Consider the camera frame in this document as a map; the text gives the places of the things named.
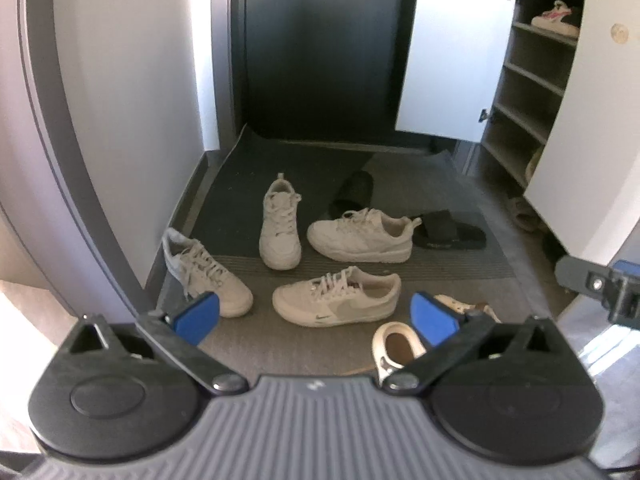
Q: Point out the beige sandals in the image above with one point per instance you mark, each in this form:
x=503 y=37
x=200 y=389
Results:
x=520 y=210

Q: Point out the white cabinet door with sticker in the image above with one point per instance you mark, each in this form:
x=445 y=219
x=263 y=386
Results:
x=590 y=135

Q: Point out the pink and white sneaker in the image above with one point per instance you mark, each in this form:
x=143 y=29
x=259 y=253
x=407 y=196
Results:
x=550 y=20

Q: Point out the plain white lace-up sneaker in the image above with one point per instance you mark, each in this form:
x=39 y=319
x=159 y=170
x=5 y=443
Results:
x=279 y=240
x=350 y=242

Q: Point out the white sneaker with grey swoosh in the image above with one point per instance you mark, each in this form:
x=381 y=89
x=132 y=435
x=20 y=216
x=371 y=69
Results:
x=220 y=290
x=350 y=307

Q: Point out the black slide sandal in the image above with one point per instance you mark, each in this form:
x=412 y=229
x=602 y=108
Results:
x=445 y=230
x=355 y=187

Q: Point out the round gold sticker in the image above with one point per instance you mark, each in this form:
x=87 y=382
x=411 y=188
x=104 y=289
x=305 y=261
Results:
x=620 y=34

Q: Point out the white slip-on shoe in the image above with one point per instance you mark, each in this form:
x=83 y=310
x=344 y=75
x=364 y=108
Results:
x=395 y=345
x=472 y=306

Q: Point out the dark doormat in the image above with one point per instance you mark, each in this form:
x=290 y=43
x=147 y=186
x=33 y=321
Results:
x=240 y=195

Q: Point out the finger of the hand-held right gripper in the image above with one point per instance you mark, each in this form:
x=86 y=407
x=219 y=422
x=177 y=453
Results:
x=580 y=275

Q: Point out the plain white cabinet door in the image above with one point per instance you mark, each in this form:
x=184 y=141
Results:
x=450 y=50

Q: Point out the dark entrance door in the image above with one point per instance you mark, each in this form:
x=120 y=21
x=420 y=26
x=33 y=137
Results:
x=325 y=50

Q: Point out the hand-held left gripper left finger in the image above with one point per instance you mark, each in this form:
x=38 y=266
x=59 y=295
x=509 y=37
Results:
x=200 y=312

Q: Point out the grey striped floor mat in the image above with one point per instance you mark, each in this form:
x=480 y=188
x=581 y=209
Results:
x=450 y=280

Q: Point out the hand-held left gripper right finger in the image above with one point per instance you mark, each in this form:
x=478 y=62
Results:
x=432 y=320

